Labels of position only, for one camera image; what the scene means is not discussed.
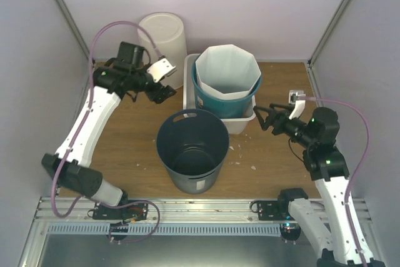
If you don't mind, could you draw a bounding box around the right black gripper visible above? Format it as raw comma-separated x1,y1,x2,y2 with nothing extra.
253,103,315,149

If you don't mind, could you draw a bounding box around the dark grey round bin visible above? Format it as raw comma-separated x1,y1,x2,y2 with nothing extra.
156,109,229,194

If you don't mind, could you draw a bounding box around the white cylindrical bin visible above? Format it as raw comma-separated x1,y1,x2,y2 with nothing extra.
139,13,188,89

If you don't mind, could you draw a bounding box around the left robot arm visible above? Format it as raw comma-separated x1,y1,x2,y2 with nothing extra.
42,42,176,219

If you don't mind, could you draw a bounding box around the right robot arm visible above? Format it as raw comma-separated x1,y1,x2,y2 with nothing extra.
253,100,385,266

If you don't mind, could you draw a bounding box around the white rectangular tub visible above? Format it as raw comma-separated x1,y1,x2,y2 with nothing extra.
182,54,256,134

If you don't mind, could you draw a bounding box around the teal round bin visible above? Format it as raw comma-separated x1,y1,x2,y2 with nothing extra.
191,54,262,119

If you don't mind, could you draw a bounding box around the white faceted bin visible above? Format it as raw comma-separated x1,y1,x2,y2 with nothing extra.
195,44,261,100

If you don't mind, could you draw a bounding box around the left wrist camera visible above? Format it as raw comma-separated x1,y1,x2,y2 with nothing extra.
146,57,176,83

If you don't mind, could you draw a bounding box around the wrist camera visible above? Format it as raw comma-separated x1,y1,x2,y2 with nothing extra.
289,90,306,119
146,57,176,83

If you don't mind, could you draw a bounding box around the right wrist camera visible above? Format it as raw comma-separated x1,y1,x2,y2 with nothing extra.
289,90,306,119

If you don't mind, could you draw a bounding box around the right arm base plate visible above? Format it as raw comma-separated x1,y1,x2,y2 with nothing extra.
249,199,293,222

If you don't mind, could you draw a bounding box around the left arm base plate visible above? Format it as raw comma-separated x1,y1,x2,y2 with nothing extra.
87,199,148,221

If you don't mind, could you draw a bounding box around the grey slotted cable duct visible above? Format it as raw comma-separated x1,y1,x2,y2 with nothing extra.
47,223,281,237

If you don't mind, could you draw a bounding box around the aluminium front rail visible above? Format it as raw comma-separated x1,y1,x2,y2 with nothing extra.
34,197,372,223

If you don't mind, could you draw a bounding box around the right aluminium frame post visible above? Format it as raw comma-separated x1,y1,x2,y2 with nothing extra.
307,0,352,68

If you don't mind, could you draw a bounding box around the aluminium frame post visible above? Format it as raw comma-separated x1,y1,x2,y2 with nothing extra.
54,0,89,62
307,0,352,68

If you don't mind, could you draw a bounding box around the left aluminium frame post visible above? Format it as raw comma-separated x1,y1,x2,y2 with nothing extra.
54,0,89,62

